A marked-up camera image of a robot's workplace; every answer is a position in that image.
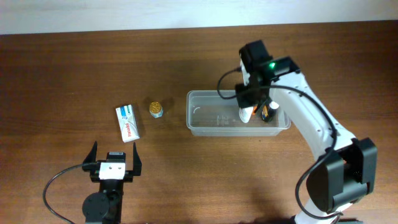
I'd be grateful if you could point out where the orange tube white cap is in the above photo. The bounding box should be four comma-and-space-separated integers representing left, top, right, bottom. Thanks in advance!
252, 106, 258, 115

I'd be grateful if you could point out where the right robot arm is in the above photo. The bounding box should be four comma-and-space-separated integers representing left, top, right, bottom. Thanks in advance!
235, 40, 377, 223

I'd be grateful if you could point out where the white Panadol box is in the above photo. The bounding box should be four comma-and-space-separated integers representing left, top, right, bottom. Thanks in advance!
116, 105, 140, 142

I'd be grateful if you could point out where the white spray bottle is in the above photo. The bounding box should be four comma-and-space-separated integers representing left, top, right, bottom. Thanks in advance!
239, 106, 254, 123

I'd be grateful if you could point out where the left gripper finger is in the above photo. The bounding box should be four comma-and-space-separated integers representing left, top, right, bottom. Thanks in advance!
82, 141, 98, 171
132, 142, 142, 176

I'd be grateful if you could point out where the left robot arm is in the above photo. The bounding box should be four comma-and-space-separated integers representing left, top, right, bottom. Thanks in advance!
82, 143, 142, 224

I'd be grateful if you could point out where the gold-lid balm jar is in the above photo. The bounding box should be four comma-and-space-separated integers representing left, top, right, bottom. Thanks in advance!
149, 101, 164, 118

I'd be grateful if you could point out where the dark brown syrup bottle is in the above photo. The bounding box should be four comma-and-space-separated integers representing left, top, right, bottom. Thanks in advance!
261, 101, 279, 123

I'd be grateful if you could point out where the clear plastic container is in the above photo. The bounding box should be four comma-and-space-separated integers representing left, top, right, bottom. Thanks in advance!
186, 90, 291, 136

